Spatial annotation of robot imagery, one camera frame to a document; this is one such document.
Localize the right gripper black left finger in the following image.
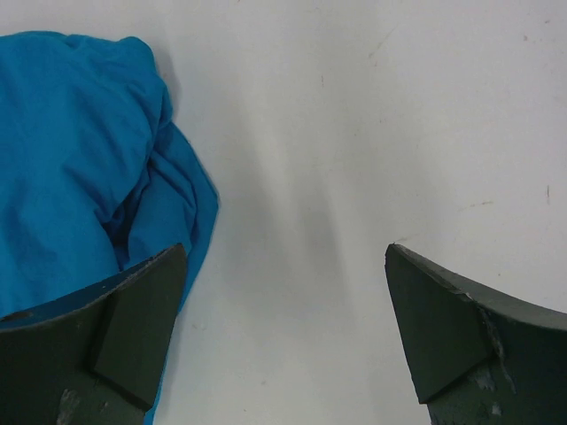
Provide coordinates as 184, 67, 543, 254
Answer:
1, 243, 187, 424

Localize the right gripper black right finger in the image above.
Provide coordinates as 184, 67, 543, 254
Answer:
385, 243, 566, 424

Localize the blue t shirt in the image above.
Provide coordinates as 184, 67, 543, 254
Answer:
0, 29, 221, 425

